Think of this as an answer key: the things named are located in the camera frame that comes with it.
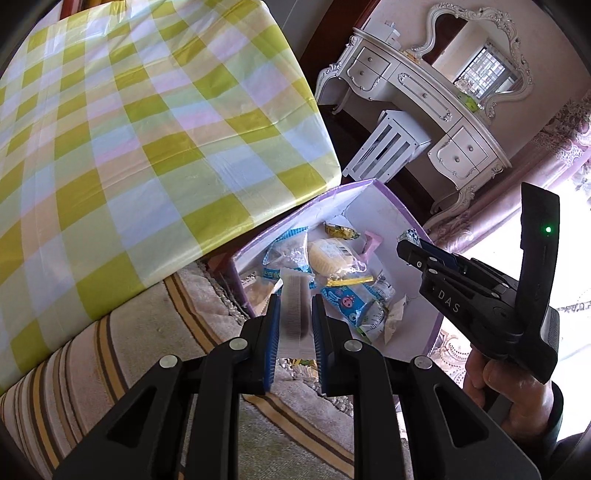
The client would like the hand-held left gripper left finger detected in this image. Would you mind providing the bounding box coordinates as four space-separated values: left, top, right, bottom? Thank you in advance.
53 293 282 480

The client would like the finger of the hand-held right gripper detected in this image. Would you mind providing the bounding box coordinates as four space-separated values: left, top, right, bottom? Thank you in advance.
418 240 513 289
396 239 497 342

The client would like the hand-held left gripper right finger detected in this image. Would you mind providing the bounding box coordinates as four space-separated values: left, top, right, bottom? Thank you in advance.
311 293 541 480

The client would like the clear bag of sponge cake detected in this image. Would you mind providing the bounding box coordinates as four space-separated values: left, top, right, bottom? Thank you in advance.
240 277 283 319

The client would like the blue pig print snack packet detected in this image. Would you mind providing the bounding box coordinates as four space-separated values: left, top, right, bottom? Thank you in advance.
321 284 384 324

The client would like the blue white snack packet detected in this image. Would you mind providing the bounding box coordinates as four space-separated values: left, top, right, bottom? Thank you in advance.
355 300 389 344

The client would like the purple white cardboard box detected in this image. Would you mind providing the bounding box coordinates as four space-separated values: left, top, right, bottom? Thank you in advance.
231 179 444 356

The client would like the pink snack packet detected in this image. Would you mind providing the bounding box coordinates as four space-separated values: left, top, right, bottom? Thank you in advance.
360 231 383 264

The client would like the gold snack packet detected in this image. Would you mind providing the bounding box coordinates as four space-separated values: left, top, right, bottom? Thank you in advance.
327 274 374 287

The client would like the clear packet of round cake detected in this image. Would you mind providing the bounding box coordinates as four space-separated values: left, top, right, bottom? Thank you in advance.
307 237 365 278

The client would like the green yellow snack packet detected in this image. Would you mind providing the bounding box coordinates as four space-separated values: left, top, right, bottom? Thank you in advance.
323 220 361 241

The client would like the person's right forearm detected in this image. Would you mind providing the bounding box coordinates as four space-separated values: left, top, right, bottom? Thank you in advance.
480 383 587 480

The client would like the person's right hand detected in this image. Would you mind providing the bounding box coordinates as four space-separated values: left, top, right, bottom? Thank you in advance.
464 355 555 432

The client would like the white slatted stool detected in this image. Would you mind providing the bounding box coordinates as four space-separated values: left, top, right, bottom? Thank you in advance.
342 110 432 185

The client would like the white ornate dresser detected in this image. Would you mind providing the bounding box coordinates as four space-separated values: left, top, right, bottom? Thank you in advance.
315 25 513 227

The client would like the white framed mirror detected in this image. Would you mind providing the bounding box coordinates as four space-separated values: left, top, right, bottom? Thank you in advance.
409 2 536 121

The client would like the small white box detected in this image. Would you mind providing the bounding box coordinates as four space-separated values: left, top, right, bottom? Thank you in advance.
376 21 402 44

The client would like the green checked tablecloth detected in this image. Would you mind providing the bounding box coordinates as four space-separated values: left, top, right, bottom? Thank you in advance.
0 0 342 393

